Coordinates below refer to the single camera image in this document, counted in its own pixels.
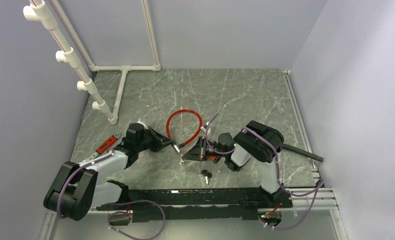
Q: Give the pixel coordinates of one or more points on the black-headed keys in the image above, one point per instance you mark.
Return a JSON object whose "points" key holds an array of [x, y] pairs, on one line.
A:
{"points": [[206, 174]]}

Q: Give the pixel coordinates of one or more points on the red cable lock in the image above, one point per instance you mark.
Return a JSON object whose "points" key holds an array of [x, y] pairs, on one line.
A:
{"points": [[178, 140]]}

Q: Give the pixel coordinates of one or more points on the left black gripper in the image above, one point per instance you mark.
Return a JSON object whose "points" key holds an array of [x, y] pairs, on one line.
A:
{"points": [[165, 141]]}

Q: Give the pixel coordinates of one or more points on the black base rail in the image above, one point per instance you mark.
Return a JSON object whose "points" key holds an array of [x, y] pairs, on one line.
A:
{"points": [[246, 203]]}

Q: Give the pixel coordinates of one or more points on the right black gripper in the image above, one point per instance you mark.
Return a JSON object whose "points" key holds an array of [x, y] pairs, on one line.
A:
{"points": [[197, 152]]}

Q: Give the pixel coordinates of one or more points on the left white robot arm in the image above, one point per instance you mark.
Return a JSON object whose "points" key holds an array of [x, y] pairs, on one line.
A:
{"points": [[79, 187]]}

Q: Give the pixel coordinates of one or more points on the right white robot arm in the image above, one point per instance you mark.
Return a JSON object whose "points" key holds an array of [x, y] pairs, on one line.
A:
{"points": [[256, 141]]}

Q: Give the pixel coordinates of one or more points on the white PVC pipe frame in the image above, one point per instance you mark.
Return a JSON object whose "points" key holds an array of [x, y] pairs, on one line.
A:
{"points": [[39, 11]]}

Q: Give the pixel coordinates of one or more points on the red-handled adjustable wrench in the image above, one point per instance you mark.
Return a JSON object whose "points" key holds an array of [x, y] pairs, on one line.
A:
{"points": [[104, 146]]}

